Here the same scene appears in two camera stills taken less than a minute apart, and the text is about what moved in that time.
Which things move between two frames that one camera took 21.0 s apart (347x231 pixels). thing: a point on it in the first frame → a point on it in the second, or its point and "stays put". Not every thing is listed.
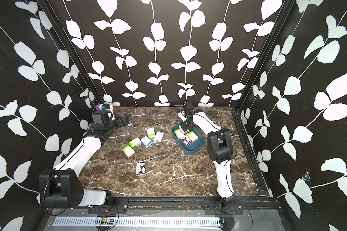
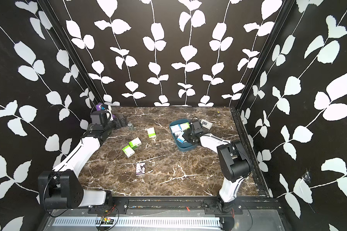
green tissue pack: [151, 132] stays put
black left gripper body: [115, 124] stays put
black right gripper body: [185, 124] → [189, 135]
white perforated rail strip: [195, 222] stays put
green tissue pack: [128, 150] stays put
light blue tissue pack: [146, 141] → [176, 128]
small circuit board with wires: [106, 221] stays put
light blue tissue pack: [159, 136] → [180, 138]
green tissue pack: [135, 142] stays put
